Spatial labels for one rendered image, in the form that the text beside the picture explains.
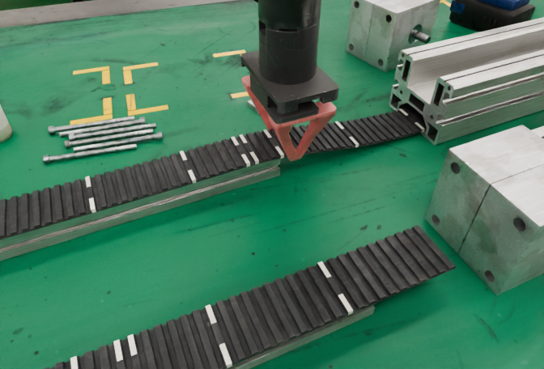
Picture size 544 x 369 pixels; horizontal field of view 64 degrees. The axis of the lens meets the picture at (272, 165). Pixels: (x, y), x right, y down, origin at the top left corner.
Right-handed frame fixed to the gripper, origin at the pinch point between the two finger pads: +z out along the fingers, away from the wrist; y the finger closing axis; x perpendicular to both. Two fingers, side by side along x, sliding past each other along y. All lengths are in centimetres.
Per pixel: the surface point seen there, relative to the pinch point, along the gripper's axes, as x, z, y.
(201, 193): 10.9, 2.3, -2.1
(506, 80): -26.6, -4.2, -5.1
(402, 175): -11.4, 3.1, -7.8
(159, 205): 15.5, 2.0, -2.1
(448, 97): -19.3, -3.1, -4.0
